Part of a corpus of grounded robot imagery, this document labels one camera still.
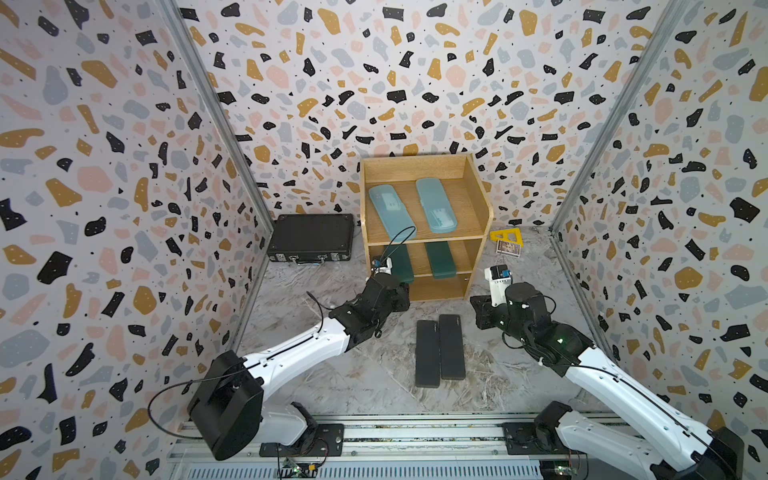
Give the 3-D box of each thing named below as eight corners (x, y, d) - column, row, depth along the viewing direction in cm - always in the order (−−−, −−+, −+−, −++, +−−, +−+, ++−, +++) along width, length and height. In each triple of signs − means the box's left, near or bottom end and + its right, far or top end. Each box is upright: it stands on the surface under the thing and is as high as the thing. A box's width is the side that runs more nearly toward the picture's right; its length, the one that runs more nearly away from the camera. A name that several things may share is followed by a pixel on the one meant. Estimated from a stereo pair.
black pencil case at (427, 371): (414, 386, 85) (415, 383, 83) (416, 324, 97) (416, 320, 95) (439, 387, 85) (440, 384, 82) (437, 325, 97) (438, 321, 95)
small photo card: (495, 252, 117) (497, 248, 116) (496, 243, 121) (498, 239, 119) (518, 257, 116) (520, 253, 114) (518, 248, 119) (520, 244, 117)
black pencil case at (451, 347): (440, 379, 86) (442, 376, 84) (436, 318, 99) (437, 314, 97) (466, 379, 86) (467, 376, 84) (458, 318, 99) (459, 314, 97)
